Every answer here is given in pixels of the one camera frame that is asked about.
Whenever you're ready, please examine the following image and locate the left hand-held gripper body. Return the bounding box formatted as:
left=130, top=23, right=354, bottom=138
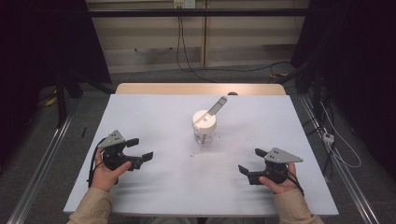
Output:
left=98, top=129, right=145, bottom=172

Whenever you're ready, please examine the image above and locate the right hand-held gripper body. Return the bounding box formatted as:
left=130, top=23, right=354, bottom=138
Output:
left=247, top=147, right=304, bottom=187

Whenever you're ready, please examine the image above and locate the clear jar with white lid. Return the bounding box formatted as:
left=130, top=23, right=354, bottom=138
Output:
left=191, top=95, right=229, bottom=146

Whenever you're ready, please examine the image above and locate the person's right hand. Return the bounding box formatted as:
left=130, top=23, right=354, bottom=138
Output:
left=258, top=161, right=302, bottom=196

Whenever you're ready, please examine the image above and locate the person's left hand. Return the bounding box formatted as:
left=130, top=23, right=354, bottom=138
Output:
left=90, top=147, right=133, bottom=193

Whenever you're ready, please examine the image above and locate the white board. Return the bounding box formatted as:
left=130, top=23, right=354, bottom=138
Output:
left=63, top=93, right=340, bottom=217

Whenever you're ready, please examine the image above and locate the wooden table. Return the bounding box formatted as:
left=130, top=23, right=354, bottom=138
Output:
left=114, top=82, right=288, bottom=96

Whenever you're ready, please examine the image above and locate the black metal stand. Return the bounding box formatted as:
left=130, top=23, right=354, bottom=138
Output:
left=53, top=70, right=84, bottom=129
left=275, top=60, right=330, bottom=129

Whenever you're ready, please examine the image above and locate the black horizontal bar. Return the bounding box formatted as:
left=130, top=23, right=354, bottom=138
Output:
left=88, top=7, right=312, bottom=18

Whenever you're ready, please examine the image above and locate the right hand-held gripper black cable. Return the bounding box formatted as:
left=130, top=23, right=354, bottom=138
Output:
left=279, top=170, right=305, bottom=197

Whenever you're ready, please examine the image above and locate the hand-held gripper black cable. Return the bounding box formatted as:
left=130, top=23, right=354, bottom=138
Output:
left=279, top=170, right=305, bottom=197
left=87, top=138, right=106, bottom=189

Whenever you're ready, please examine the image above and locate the left hand-held gripper black cable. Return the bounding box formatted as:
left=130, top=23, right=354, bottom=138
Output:
left=87, top=138, right=106, bottom=189

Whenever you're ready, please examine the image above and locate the metal floor rail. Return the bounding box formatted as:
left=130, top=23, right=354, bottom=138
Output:
left=299, top=93, right=381, bottom=224
left=7, top=114, right=75, bottom=224

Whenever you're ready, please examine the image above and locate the white cable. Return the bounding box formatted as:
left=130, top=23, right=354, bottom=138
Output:
left=319, top=102, right=362, bottom=170

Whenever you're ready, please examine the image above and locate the black cable from wall socket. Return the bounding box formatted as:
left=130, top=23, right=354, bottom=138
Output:
left=176, top=15, right=295, bottom=83

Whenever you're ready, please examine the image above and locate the white wall socket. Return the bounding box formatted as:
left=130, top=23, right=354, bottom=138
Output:
left=173, top=0, right=197, bottom=9

